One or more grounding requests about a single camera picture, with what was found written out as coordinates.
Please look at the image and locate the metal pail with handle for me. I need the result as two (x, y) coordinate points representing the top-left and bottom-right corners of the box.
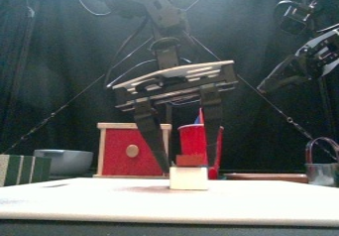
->
(303, 136), (339, 187)

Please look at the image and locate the red plastic utensil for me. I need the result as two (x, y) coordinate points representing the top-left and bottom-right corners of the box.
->
(198, 106), (206, 126)

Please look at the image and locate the green white striped box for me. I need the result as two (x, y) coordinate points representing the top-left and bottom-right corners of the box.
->
(0, 154), (54, 187)

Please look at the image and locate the grey bowl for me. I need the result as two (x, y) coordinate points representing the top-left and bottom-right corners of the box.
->
(34, 149), (95, 177)

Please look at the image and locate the white foam block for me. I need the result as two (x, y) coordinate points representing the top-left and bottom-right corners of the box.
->
(169, 166), (211, 191)

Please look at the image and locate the brown red small block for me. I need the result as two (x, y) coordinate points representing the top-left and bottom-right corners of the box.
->
(175, 154), (209, 168)

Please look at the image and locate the red wooden drawer box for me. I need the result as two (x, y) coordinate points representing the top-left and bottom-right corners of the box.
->
(95, 122), (174, 178)

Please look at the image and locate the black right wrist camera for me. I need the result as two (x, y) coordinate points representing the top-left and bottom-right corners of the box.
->
(273, 0), (311, 36)

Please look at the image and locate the red plastic cup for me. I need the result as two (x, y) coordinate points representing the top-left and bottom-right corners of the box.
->
(177, 123), (226, 180)

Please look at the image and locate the brown wooden tray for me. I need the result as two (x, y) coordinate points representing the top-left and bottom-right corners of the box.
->
(223, 173), (310, 184)

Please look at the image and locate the white table board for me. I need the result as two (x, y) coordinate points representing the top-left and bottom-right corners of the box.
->
(0, 177), (339, 228)

